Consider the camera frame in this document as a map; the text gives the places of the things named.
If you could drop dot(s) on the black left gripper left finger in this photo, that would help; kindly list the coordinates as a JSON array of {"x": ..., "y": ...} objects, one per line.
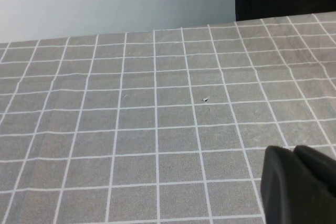
[{"x": 291, "y": 195}]

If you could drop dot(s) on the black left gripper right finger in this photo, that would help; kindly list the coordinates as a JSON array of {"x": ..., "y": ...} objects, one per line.
[{"x": 317, "y": 167}]

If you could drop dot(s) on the tiny grey debris chip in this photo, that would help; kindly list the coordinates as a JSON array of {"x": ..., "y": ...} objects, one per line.
[{"x": 206, "y": 99}]

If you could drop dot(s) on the grey white checked tablecloth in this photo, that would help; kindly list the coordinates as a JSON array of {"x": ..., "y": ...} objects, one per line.
[{"x": 147, "y": 119}]

